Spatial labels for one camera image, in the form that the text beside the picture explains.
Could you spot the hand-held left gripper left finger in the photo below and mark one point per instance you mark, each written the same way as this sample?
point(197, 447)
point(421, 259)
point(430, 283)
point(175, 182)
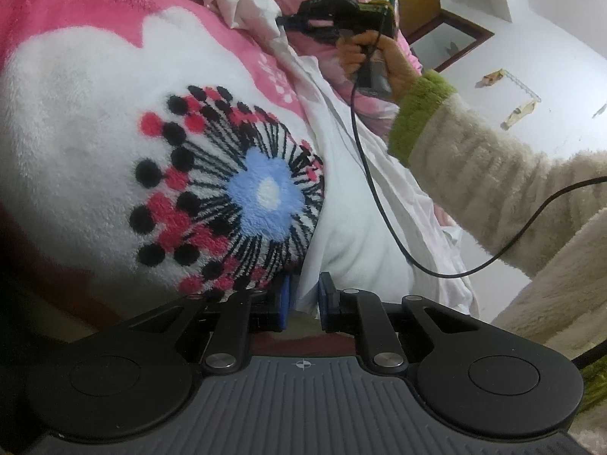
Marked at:
point(285, 303)

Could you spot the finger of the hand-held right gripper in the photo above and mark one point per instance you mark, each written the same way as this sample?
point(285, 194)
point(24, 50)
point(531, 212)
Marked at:
point(289, 22)

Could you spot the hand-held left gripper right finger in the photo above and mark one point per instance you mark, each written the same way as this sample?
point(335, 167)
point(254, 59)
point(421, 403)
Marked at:
point(324, 303)

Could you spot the white shirt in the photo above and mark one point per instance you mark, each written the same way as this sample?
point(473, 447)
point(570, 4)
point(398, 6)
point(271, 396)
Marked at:
point(351, 189)

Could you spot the person's right forearm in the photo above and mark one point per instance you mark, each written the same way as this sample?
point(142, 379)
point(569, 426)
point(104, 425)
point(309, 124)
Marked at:
point(474, 151)

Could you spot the person's right hand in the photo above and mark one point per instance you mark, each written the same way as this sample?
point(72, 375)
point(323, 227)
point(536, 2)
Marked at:
point(393, 64)

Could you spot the wooden door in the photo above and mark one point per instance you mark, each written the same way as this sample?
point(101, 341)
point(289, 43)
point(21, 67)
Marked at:
point(419, 0)

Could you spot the wood framed mirror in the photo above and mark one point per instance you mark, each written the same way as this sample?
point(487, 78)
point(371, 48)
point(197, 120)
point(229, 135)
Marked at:
point(450, 40)

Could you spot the pink floral fleece blanket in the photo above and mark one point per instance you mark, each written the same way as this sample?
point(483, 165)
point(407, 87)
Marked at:
point(95, 128)

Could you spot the cream fleece robe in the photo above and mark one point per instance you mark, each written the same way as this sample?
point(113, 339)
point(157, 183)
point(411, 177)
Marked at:
point(559, 303)

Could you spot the beige wall sticker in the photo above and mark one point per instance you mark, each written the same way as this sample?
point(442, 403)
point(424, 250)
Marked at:
point(492, 78)
point(520, 114)

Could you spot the white wall hook rail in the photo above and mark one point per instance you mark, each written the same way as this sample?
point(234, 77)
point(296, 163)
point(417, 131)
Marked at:
point(521, 86)

